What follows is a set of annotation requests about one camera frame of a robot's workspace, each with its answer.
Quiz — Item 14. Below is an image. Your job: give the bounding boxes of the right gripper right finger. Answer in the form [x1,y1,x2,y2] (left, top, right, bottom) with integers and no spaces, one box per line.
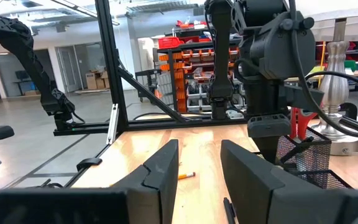
[221,139,351,224]

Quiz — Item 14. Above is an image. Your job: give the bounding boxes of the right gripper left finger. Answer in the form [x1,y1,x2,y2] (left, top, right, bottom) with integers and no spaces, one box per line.
[112,139,180,224]

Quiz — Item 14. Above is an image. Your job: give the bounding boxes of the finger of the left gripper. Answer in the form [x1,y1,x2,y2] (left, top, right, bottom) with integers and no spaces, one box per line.
[254,136,280,165]

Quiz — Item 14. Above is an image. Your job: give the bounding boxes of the orange pencil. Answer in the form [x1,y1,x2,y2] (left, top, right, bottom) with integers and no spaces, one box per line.
[178,171,196,181]

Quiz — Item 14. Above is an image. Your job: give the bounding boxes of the black pen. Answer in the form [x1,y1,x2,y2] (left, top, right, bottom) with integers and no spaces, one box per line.
[223,197,237,224]

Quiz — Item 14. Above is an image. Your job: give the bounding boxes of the black mesh desk organizer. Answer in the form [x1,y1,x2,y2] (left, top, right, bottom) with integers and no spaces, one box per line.
[253,124,354,190]

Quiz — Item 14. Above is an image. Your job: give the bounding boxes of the white shade silver table lamp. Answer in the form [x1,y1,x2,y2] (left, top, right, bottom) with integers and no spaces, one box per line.
[309,7,358,156]

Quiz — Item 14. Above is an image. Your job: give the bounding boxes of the orange parts bin shelf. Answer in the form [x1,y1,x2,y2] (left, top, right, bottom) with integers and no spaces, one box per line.
[154,18,249,113]

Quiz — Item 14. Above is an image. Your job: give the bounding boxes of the black cart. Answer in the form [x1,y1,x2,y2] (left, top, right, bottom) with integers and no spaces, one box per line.
[134,68,162,103]

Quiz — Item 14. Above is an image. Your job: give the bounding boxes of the cardboard boxes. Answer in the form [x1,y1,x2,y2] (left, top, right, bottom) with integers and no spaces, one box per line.
[85,70,112,91]

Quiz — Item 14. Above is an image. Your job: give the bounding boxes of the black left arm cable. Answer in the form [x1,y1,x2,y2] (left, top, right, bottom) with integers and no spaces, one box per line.
[289,0,358,139]

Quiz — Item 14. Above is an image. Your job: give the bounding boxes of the black aluminium table frame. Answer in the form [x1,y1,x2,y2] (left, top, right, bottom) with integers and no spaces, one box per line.
[53,0,250,187]

